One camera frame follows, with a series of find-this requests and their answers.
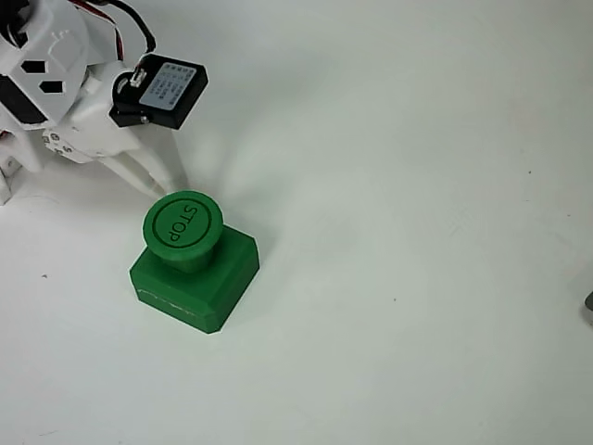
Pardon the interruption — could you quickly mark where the red and white wire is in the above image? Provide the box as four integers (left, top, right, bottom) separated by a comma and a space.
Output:
71, 0, 127, 61

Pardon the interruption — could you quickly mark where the green button base box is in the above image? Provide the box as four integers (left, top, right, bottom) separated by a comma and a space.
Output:
128, 225, 259, 335

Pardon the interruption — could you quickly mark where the green stop button cap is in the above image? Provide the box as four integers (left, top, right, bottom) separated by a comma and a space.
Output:
141, 188, 224, 273

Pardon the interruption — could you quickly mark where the black cable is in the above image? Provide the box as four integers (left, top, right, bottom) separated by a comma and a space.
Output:
104, 0, 158, 55

